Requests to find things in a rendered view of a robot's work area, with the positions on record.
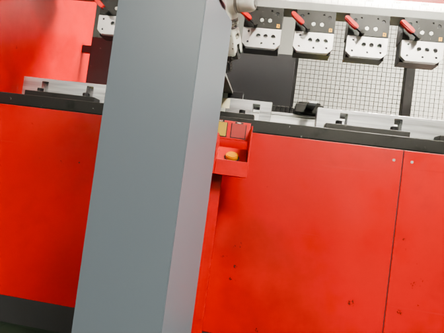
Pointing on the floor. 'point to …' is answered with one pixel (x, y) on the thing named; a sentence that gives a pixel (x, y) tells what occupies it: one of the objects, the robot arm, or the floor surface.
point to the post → (407, 92)
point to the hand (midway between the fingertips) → (228, 67)
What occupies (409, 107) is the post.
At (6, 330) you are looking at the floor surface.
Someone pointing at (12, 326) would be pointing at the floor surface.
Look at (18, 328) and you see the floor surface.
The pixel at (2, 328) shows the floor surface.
